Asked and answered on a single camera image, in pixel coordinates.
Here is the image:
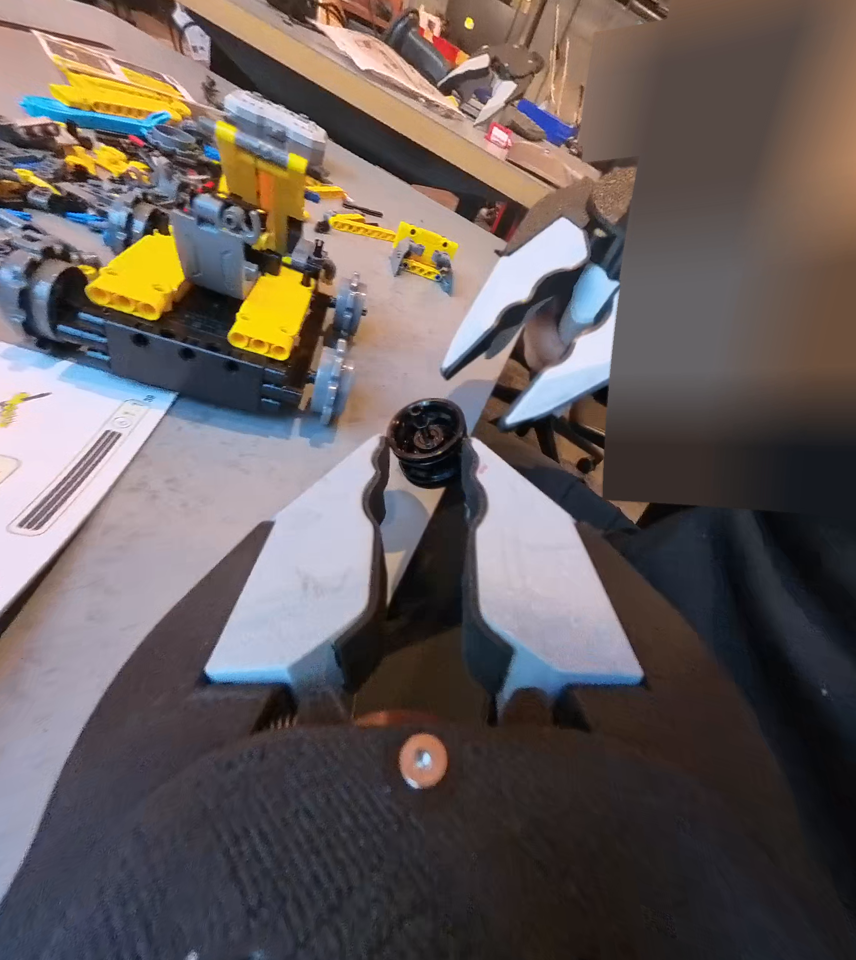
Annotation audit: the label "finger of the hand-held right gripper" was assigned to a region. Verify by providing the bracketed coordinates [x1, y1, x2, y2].
[440, 216, 594, 380]
[497, 296, 621, 434]

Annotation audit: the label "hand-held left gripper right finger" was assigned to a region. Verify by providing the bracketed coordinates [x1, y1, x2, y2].
[460, 436, 646, 697]

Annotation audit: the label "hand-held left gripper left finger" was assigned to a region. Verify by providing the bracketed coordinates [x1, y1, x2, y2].
[204, 435, 391, 690]

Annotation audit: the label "black toy wheel rim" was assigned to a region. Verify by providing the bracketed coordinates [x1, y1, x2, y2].
[386, 397, 468, 490]

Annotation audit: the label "grey desk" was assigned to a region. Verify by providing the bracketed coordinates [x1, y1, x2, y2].
[0, 11, 549, 960]

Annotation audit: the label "person's right hand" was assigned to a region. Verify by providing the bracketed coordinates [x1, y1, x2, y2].
[521, 307, 575, 374]

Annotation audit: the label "black office chair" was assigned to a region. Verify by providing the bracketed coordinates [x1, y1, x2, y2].
[491, 337, 609, 475]

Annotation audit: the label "blue plastic bin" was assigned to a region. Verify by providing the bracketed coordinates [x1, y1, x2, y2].
[516, 97, 580, 145]

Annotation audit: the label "small yellow grey toy subassembly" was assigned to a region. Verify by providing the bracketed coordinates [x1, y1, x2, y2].
[389, 221, 460, 295]

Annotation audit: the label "black white device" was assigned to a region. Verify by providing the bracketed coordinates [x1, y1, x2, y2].
[449, 43, 549, 125]

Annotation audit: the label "short yellow toy beam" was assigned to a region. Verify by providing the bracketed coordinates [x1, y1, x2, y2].
[325, 212, 399, 243]

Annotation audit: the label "loose printed papers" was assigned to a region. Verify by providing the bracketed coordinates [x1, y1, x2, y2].
[319, 22, 462, 114]

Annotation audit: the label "yellow black toy vehicle model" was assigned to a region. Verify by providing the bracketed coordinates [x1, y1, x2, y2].
[0, 90, 369, 430]

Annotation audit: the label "toy instruction booklet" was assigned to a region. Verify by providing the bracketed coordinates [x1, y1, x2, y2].
[0, 326, 180, 676]

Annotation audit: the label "background work table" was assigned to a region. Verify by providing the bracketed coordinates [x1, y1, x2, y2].
[180, 0, 601, 226]

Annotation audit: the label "long yellow toy panels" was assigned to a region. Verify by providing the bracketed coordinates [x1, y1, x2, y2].
[49, 56, 196, 125]

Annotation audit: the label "long blue toy beam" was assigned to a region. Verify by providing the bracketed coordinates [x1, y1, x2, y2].
[21, 93, 174, 140]

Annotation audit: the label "printed paper sheet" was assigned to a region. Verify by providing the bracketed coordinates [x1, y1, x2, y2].
[32, 28, 196, 102]

